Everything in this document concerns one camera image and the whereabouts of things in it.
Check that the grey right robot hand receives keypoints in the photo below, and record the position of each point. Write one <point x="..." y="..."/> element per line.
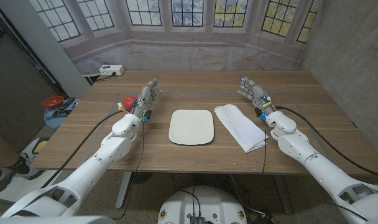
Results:
<point x="259" y="96"/>

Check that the red apple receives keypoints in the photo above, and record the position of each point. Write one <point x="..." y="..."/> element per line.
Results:
<point x="129" y="102"/>

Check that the grey and black shoe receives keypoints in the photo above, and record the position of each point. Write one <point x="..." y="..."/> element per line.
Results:
<point x="1" y="179"/>

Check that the white power strip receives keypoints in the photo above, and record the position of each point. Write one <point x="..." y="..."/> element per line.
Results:
<point x="112" y="70"/>

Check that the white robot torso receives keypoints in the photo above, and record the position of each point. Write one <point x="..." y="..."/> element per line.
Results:
<point x="204" y="202"/>

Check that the blue round stool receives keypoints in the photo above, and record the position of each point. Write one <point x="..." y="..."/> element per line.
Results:
<point x="57" y="123"/>

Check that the white square plate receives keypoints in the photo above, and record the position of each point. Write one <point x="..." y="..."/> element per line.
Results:
<point x="191" y="127"/>

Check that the printed window backdrop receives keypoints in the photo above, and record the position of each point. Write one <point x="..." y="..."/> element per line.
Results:
<point x="189" y="53"/>

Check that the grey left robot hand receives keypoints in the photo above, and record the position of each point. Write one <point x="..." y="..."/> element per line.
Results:
<point x="144" y="101"/>

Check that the red bowl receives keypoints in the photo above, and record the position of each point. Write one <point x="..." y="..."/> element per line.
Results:
<point x="53" y="102"/>

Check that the black remote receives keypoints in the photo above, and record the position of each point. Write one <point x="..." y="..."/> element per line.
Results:
<point x="66" y="104"/>

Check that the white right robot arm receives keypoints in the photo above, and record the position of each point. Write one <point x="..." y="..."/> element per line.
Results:
<point x="319" y="165"/>

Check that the white cloth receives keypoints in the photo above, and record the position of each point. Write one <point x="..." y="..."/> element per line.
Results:
<point x="242" y="127"/>

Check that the grey table leg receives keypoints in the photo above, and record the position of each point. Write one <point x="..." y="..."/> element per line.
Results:
<point x="283" y="193"/>
<point x="123" y="189"/>

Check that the person's bare leg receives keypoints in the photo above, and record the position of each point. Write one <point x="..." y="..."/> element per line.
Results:
<point x="1" y="149"/>

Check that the yellow and black floor object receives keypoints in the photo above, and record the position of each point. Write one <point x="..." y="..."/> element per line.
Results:
<point x="39" y="146"/>

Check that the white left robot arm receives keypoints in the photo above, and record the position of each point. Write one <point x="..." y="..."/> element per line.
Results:
<point x="92" y="168"/>

